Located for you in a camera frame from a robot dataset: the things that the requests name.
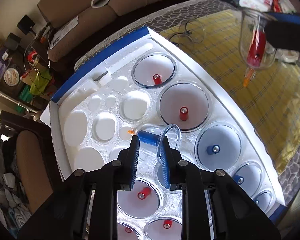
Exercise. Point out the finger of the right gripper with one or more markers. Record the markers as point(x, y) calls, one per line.
point(283, 31)

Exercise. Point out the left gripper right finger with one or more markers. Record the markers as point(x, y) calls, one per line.
point(213, 205)

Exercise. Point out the yellow plaid cloth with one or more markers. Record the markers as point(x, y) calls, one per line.
point(252, 79)

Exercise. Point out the white paper sheet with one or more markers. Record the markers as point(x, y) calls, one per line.
point(64, 31)

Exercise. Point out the green bag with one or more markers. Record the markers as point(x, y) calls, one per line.
point(39, 82)

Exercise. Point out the blue white cardboard box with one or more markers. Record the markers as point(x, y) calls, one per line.
point(152, 129)

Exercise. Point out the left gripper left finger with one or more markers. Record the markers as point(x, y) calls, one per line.
point(85, 200)

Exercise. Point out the brown chair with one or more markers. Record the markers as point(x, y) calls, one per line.
point(35, 157)

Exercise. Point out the round biscuit tin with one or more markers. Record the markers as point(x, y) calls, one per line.
point(11, 77)

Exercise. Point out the white foam tray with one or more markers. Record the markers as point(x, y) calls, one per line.
point(152, 139)

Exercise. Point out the small clear cup blue valve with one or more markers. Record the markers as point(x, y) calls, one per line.
point(148, 137)

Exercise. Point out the large clear cup red valve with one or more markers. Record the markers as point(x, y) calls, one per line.
point(185, 105)

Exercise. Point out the grey pebble pattern mat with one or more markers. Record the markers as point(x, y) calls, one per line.
point(166, 22)

